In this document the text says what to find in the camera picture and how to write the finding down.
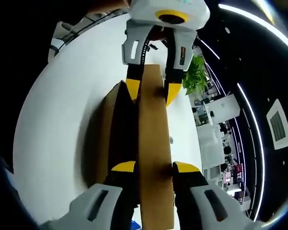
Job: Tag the white office partition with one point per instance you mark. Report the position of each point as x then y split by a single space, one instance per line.
223 107

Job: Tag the black computer mouse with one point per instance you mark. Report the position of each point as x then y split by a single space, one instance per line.
153 47

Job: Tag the person's left hand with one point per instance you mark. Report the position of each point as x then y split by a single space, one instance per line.
158 33

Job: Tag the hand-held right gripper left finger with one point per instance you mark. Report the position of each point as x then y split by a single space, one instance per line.
96 206

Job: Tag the brown cardboard shoe box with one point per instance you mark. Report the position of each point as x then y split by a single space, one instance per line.
153 131

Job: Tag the ceiling light strip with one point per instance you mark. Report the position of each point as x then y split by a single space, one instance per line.
230 6
263 155

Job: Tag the white ceiling air vent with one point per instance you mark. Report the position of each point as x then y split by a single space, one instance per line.
278 124

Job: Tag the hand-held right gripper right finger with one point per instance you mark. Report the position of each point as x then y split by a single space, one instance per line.
213 210

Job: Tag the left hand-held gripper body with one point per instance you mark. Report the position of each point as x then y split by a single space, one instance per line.
144 12

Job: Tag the green potted plant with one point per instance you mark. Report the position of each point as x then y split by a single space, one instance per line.
195 76

